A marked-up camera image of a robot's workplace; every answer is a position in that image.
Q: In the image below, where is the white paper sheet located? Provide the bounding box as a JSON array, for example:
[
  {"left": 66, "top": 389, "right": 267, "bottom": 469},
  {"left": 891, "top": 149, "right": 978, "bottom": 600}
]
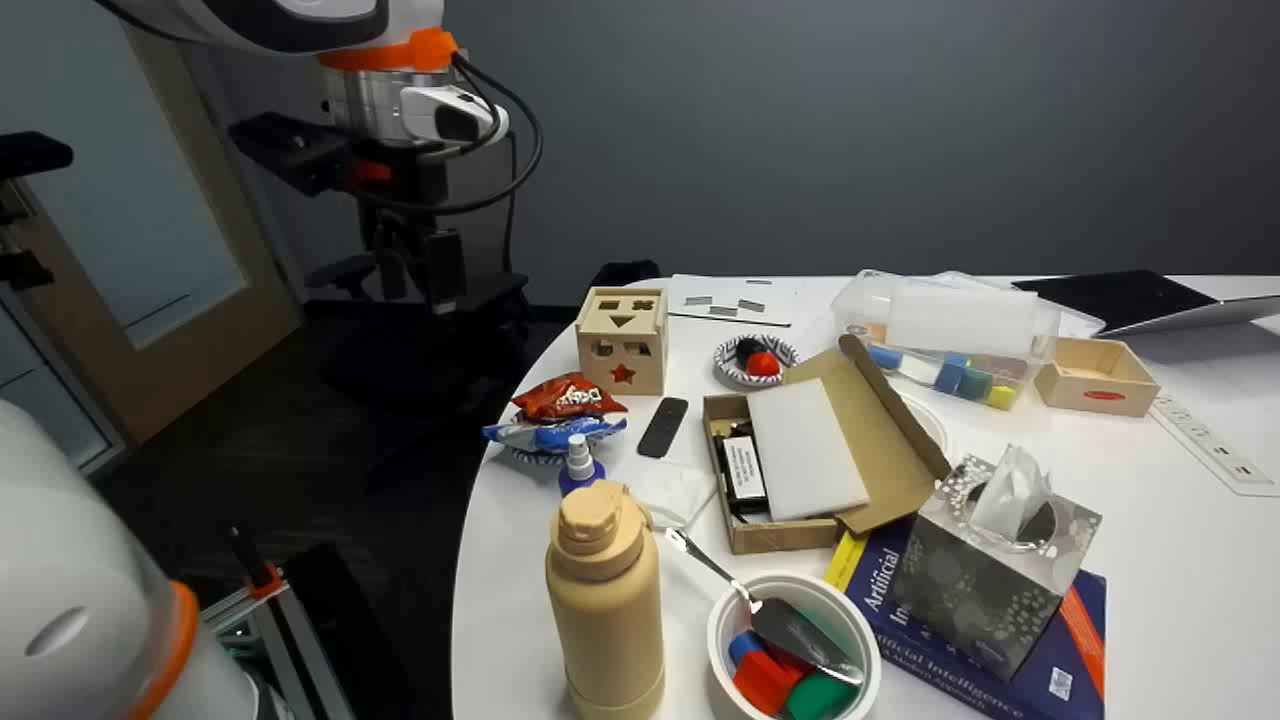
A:
[{"left": 667, "top": 275, "right": 794, "bottom": 327}]

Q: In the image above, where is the metal spoon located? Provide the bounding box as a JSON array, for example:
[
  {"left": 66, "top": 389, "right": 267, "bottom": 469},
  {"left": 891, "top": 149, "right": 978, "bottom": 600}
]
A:
[{"left": 666, "top": 528, "right": 868, "bottom": 687}]

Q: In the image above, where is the blue snack bag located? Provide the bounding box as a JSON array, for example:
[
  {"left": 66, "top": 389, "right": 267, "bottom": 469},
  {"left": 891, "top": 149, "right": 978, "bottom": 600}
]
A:
[{"left": 484, "top": 418, "right": 622, "bottom": 460}]

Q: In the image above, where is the small wooden tray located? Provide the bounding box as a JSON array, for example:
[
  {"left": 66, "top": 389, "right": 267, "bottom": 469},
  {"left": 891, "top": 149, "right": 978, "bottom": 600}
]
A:
[{"left": 1036, "top": 339, "right": 1160, "bottom": 418}]

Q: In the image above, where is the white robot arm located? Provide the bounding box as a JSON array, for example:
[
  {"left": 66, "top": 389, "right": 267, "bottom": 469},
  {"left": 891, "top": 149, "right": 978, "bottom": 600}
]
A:
[{"left": 0, "top": 0, "right": 507, "bottom": 720}]

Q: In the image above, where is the tan insulated bottle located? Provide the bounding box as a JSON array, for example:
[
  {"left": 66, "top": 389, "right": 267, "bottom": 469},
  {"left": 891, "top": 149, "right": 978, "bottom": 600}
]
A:
[{"left": 546, "top": 482, "right": 666, "bottom": 720}]

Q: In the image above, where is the open cardboard box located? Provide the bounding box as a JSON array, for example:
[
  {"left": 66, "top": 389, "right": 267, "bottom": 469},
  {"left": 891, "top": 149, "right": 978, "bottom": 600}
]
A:
[{"left": 703, "top": 338, "right": 952, "bottom": 555}]

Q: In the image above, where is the blue book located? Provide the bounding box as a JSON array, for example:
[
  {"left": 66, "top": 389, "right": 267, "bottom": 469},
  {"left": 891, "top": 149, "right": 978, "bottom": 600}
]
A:
[{"left": 830, "top": 520, "right": 1107, "bottom": 720}]

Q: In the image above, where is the wooden shape sorter box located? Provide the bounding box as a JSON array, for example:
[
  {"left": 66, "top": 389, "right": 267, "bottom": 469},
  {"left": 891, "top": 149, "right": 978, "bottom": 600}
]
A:
[{"left": 576, "top": 287, "right": 667, "bottom": 398}]

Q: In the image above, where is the white bowl with blocks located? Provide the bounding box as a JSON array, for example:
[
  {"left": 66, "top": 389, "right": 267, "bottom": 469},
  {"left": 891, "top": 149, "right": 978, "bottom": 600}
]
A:
[{"left": 710, "top": 574, "right": 883, "bottom": 720}]

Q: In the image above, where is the black office chair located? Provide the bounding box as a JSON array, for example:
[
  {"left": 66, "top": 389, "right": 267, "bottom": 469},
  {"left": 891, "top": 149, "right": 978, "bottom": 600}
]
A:
[{"left": 299, "top": 156, "right": 532, "bottom": 406}]

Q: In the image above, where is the red snack bag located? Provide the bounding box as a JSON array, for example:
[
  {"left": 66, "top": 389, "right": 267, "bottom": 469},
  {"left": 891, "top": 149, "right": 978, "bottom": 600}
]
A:
[{"left": 517, "top": 373, "right": 622, "bottom": 426}]

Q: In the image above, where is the small bowl with red item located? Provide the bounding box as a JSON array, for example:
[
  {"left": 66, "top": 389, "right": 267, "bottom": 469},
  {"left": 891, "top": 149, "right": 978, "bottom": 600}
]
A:
[{"left": 711, "top": 338, "right": 796, "bottom": 389}]

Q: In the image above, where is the black remote control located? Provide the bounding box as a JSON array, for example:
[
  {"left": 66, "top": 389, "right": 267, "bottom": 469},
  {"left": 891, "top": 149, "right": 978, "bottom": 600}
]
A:
[{"left": 636, "top": 398, "right": 690, "bottom": 460}]

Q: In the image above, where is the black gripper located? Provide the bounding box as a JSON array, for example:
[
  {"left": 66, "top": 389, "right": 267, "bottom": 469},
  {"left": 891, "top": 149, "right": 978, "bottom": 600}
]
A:
[{"left": 230, "top": 114, "right": 466, "bottom": 303}]

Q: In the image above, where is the clear plastic container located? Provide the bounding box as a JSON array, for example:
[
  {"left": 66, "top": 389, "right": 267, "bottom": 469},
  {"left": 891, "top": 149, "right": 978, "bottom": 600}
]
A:
[{"left": 834, "top": 268, "right": 1060, "bottom": 412}]

